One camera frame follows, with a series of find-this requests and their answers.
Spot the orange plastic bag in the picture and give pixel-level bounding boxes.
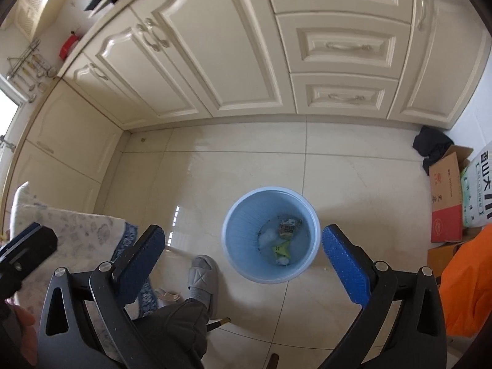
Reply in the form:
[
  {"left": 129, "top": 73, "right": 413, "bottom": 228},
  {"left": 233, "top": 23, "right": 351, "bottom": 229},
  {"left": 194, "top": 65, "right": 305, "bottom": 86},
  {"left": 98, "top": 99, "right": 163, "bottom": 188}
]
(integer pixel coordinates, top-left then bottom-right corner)
[{"left": 438, "top": 224, "right": 492, "bottom": 338}]

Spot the black cloth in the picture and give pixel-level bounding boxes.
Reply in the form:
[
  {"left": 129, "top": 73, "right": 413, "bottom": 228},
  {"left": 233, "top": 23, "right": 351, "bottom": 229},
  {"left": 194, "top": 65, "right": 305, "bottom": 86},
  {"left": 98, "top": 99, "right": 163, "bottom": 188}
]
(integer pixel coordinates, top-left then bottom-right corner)
[{"left": 412, "top": 125, "right": 454, "bottom": 175}]

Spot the beige kitchen countertop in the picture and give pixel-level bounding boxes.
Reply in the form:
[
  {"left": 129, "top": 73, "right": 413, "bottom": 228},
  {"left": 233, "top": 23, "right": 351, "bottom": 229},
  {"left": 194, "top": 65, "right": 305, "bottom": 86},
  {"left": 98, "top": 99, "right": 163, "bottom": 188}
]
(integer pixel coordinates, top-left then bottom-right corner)
[{"left": 0, "top": 0, "right": 133, "bottom": 185}]

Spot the cream cabinet door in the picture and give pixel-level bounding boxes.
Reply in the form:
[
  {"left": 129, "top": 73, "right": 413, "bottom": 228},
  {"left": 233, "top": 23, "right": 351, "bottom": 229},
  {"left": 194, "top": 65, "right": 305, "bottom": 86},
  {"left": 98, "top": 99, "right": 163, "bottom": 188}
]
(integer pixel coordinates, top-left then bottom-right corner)
[
  {"left": 23, "top": 79, "right": 124, "bottom": 185},
  {"left": 8, "top": 142, "right": 102, "bottom": 216},
  {"left": 386, "top": 0, "right": 492, "bottom": 129},
  {"left": 129, "top": 0, "right": 298, "bottom": 118},
  {"left": 82, "top": 6, "right": 214, "bottom": 121},
  {"left": 61, "top": 52, "right": 162, "bottom": 131}
]

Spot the red brown cardboard box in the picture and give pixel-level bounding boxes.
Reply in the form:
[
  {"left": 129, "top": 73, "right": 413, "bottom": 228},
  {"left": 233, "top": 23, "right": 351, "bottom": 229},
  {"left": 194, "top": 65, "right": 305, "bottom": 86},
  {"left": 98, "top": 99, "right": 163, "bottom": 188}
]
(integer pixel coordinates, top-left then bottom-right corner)
[{"left": 428, "top": 144, "right": 474, "bottom": 244}]

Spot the blue plastic bin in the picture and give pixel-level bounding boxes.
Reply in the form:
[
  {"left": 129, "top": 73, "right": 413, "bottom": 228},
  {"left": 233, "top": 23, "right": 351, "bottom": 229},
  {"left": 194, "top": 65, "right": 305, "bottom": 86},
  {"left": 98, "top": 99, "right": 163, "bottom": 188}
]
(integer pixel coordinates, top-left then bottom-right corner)
[{"left": 223, "top": 187, "right": 321, "bottom": 285}]

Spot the round table floral cloth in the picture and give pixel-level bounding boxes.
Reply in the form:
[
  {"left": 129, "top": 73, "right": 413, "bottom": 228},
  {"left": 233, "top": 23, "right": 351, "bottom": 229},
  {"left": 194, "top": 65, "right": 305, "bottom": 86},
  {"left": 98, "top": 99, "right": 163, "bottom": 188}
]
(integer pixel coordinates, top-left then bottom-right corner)
[{"left": 10, "top": 181, "right": 160, "bottom": 358}]

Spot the grey slipper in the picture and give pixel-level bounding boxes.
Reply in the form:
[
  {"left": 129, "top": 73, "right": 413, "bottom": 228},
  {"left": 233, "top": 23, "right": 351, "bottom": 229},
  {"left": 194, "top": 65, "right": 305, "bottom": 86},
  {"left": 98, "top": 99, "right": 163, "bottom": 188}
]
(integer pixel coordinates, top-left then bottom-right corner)
[{"left": 187, "top": 254, "right": 220, "bottom": 319}]

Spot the white framed window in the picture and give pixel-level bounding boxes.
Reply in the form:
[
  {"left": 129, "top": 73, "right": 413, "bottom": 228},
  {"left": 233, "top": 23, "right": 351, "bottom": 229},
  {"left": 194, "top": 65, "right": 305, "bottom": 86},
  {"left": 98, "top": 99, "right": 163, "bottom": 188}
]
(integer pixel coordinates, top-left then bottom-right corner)
[{"left": 0, "top": 81, "right": 22, "bottom": 124}]

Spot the cream lattice wall cabinet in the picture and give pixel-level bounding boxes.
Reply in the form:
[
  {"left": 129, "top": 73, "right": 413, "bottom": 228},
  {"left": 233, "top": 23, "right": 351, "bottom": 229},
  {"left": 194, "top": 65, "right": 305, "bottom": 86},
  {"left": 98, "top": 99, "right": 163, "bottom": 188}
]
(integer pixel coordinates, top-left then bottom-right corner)
[{"left": 11, "top": 0, "right": 54, "bottom": 41}]

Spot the beige slipper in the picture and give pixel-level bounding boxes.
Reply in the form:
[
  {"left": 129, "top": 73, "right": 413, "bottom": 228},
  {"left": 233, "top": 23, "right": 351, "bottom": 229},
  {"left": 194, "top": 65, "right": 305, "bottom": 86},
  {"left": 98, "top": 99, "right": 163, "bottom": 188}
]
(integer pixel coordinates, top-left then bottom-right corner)
[{"left": 154, "top": 288, "right": 181, "bottom": 304}]

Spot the yellow green wrapper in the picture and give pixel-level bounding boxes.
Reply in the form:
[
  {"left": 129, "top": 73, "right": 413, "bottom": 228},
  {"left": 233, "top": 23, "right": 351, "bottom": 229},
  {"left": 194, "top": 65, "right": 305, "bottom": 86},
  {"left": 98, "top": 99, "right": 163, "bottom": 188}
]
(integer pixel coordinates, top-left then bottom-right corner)
[{"left": 271, "top": 239, "right": 292, "bottom": 258}]

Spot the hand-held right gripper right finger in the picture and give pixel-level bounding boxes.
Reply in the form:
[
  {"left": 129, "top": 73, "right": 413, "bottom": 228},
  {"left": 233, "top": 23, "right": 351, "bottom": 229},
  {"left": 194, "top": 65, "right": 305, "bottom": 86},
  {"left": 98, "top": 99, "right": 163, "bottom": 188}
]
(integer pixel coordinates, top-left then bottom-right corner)
[{"left": 321, "top": 224, "right": 448, "bottom": 369}]

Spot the row of hanging metal utensils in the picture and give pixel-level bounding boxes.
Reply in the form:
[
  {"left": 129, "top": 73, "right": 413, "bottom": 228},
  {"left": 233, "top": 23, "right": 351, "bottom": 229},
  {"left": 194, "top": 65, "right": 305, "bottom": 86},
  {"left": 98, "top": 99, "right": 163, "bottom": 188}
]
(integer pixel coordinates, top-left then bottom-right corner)
[{"left": 6, "top": 40, "right": 56, "bottom": 104}]

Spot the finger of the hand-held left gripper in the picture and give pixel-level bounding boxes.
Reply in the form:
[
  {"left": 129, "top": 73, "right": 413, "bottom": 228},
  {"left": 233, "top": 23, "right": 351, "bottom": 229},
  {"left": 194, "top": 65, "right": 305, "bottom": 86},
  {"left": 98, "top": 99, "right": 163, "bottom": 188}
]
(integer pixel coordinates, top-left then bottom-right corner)
[{"left": 0, "top": 222, "right": 58, "bottom": 301}]

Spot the red pot lid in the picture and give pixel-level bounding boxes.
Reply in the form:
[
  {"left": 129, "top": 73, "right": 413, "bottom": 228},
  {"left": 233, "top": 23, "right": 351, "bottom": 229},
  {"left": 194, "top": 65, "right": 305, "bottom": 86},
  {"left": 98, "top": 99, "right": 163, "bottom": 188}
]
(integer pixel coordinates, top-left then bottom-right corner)
[{"left": 58, "top": 34, "right": 81, "bottom": 60}]

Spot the small printed carton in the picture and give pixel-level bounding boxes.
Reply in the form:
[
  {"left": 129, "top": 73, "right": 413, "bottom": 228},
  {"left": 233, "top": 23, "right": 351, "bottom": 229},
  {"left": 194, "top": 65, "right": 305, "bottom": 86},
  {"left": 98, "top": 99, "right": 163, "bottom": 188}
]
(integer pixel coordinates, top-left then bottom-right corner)
[{"left": 277, "top": 218, "right": 303, "bottom": 240}]

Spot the person's left hand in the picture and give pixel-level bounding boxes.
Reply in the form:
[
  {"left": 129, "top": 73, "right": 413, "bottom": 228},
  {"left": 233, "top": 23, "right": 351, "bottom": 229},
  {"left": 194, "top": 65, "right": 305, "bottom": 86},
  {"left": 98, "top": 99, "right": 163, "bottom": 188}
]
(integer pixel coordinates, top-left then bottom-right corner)
[{"left": 13, "top": 305, "right": 39, "bottom": 367}]

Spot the plain brown cardboard box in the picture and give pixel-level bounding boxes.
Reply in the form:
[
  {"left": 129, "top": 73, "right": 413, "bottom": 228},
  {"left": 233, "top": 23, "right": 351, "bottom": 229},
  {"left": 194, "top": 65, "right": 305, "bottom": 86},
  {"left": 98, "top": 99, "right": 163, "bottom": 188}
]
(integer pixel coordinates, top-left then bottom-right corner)
[{"left": 427, "top": 227, "right": 483, "bottom": 279}]

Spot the person's grey trouser leg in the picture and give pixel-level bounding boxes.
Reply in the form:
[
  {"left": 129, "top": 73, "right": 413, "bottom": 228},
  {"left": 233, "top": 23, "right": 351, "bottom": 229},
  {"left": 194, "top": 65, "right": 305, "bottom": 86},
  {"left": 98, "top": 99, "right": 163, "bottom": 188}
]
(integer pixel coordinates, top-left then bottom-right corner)
[{"left": 133, "top": 298, "right": 210, "bottom": 369}]

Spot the white crumpled tissue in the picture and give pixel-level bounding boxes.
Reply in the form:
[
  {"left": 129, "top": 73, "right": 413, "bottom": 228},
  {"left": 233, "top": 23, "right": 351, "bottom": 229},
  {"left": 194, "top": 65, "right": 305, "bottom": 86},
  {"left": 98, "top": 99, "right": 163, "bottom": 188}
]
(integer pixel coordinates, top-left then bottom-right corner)
[{"left": 258, "top": 228, "right": 279, "bottom": 247}]

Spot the white green printed sack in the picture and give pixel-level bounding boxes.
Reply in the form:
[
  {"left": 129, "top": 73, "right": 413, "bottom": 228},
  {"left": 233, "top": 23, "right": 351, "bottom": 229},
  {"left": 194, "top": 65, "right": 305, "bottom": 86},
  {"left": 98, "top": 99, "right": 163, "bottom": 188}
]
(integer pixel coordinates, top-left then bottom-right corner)
[{"left": 460, "top": 152, "right": 492, "bottom": 228}]

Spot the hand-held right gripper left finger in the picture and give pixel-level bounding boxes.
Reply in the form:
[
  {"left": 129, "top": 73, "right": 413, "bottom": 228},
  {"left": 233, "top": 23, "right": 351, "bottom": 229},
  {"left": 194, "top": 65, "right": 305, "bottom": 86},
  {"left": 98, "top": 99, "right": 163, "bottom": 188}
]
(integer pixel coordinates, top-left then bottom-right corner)
[{"left": 38, "top": 224, "right": 204, "bottom": 369}]

